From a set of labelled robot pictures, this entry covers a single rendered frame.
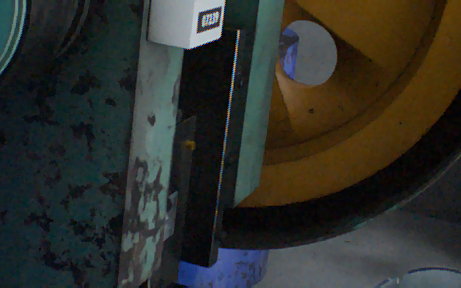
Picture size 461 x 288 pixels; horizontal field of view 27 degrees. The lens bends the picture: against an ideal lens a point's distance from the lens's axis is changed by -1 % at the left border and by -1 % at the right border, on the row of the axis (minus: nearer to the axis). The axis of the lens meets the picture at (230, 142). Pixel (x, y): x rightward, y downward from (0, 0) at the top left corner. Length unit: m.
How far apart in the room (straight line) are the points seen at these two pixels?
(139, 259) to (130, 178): 0.10
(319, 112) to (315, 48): 3.07
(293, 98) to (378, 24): 0.16
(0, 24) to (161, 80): 0.19
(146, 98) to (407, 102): 0.53
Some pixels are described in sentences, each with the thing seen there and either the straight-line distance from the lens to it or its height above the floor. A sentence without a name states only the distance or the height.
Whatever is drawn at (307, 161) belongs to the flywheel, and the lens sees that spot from 1.34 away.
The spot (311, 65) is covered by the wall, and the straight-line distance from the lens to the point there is 4.44.
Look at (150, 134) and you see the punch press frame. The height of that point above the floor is 1.21.
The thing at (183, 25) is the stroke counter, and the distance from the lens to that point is 0.80.
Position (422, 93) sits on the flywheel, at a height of 1.19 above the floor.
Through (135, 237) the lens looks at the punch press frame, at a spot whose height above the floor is 1.11.
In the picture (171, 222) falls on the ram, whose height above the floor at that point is 1.06.
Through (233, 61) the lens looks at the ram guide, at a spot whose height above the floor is 1.24.
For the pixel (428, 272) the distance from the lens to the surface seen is 1.13.
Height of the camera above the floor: 1.45
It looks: 16 degrees down
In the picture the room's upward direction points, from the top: 7 degrees clockwise
